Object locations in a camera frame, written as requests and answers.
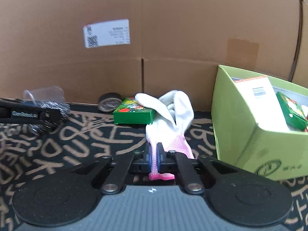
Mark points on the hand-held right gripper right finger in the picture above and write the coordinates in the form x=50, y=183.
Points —
x=160, y=158

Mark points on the dark tape roll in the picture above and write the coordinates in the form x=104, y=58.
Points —
x=109, y=102

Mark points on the clear plastic cup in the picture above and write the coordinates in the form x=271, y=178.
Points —
x=47, y=93

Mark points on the black letter-print cloth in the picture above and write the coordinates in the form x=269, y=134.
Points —
x=72, y=144

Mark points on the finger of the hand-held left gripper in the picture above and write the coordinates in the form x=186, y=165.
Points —
x=49, y=116

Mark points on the white glove with pink cuff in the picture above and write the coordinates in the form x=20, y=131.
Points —
x=168, y=115

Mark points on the white box with red edge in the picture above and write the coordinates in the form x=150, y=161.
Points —
x=262, y=103

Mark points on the light green cardboard box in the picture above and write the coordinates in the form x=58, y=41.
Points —
x=240, y=137

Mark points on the white shipping label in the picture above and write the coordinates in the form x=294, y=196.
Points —
x=108, y=33

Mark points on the large brown cardboard box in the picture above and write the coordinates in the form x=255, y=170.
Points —
x=168, y=28

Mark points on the green flower-print box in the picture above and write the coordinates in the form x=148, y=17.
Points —
x=133, y=114
x=290, y=110

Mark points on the steel wool scrubber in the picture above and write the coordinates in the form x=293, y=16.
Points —
x=57, y=125

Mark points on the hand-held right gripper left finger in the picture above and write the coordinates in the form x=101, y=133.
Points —
x=150, y=160

